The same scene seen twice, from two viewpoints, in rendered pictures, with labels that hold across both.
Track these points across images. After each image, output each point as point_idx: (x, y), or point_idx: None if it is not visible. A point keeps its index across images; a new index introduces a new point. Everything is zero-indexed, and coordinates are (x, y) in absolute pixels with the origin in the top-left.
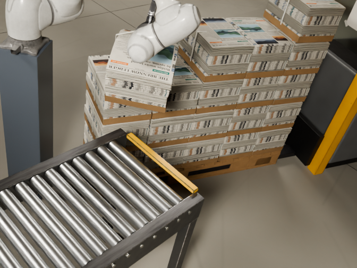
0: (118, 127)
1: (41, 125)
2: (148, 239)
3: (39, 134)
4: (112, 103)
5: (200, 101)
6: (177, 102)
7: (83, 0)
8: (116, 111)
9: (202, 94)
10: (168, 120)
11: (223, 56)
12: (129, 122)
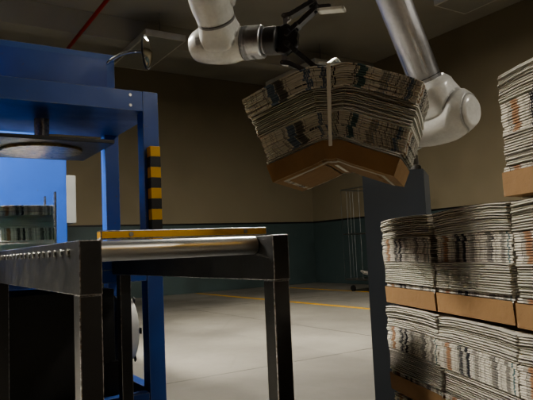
0: (400, 317)
1: (377, 302)
2: (46, 248)
3: (370, 316)
4: (388, 249)
5: (519, 276)
6: (469, 266)
7: (454, 96)
8: (395, 272)
9: (518, 246)
10: (462, 327)
11: (532, 94)
12: (412, 309)
